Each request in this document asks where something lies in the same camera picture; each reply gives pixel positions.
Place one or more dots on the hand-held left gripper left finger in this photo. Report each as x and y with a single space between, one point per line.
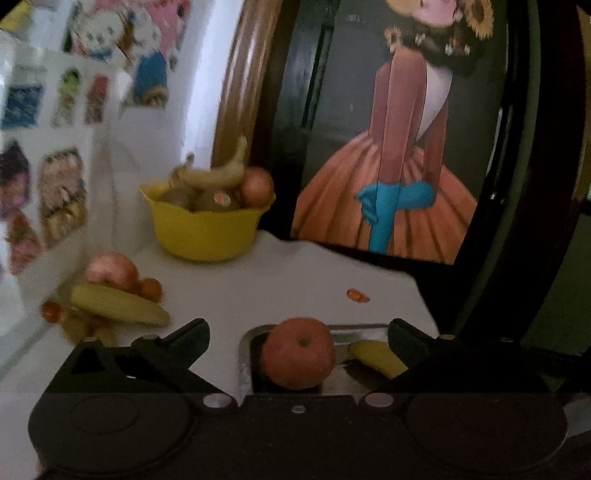
194 338

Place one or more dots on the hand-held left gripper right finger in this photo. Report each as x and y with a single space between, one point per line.
406 344

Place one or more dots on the metal tray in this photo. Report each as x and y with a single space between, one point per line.
344 336

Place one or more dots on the small orange fruit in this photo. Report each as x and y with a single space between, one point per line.
150 289

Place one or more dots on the long yellow banana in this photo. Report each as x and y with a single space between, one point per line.
115 302

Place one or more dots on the large red apple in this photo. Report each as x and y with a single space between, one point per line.
298 355

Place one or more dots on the red cherry tomato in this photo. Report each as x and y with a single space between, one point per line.
51 312

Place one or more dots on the yellow banana in tray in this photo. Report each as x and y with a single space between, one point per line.
376 357

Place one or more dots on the red oval sticker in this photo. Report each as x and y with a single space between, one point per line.
358 296

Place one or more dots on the white tablecloth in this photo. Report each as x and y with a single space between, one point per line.
277 286

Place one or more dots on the yellow plastic bowl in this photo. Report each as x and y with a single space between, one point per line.
203 235

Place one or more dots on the pink red apple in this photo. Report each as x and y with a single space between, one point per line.
111 272

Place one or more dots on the kiwi with red sticker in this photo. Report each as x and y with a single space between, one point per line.
214 201

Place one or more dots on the plain brown kiwi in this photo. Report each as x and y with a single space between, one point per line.
175 197

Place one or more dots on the short spotted banana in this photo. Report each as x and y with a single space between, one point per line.
178 177

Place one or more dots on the long spotted banana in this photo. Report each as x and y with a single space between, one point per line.
217 177

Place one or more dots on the small red apple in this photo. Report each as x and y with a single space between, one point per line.
256 187

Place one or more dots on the orange dress figure poster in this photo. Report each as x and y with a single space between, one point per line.
397 138

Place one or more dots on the brown wooden frame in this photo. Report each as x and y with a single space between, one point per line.
240 92

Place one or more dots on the house drawings wall poster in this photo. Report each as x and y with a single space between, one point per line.
46 129

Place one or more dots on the bear drawing wall poster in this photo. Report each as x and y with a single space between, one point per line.
120 41

